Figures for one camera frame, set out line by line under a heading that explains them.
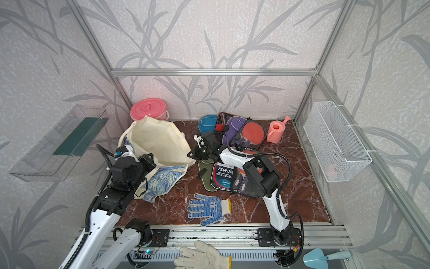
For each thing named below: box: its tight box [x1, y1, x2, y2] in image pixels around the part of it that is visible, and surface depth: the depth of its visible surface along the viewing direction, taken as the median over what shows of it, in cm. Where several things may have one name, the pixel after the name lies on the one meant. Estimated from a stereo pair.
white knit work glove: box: [173, 240, 232, 269], surface depth 70 cm
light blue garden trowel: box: [302, 248, 352, 269], surface depth 70 cm
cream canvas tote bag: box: [118, 116, 196, 203], surface depth 91 cm
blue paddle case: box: [197, 114, 219, 134], surface depth 115 cm
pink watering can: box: [266, 116, 292, 144], surface depth 105 cm
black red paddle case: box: [215, 112, 241, 134], surface depth 114 cm
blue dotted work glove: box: [186, 193, 232, 227], surface depth 84 cm
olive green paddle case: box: [197, 158, 218, 192], surface depth 95 cm
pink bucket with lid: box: [129, 98, 170, 121], surface depth 104 cm
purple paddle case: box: [222, 116, 248, 147], surface depth 113 cm
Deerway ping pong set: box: [210, 162, 264, 198], surface depth 89 cm
